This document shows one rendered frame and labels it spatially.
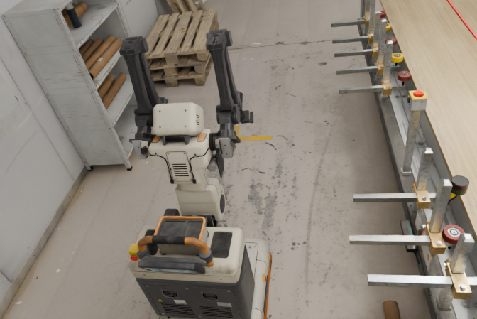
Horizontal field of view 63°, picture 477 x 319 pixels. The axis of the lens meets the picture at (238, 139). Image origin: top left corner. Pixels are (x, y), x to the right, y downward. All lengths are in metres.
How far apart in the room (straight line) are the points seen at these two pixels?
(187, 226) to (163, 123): 0.49
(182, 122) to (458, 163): 1.34
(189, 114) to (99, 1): 2.36
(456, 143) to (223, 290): 1.39
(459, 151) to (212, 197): 1.27
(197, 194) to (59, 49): 1.68
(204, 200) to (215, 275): 0.41
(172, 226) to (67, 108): 1.89
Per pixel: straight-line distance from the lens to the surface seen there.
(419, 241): 1.85
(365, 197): 1.99
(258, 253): 2.49
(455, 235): 1.85
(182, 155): 1.81
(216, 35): 1.79
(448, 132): 2.33
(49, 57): 3.30
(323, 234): 2.90
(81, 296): 3.08
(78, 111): 3.50
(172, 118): 1.79
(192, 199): 2.09
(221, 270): 1.84
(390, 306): 2.56
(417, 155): 2.58
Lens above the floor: 2.33
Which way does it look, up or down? 39 degrees down
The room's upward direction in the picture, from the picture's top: 12 degrees counter-clockwise
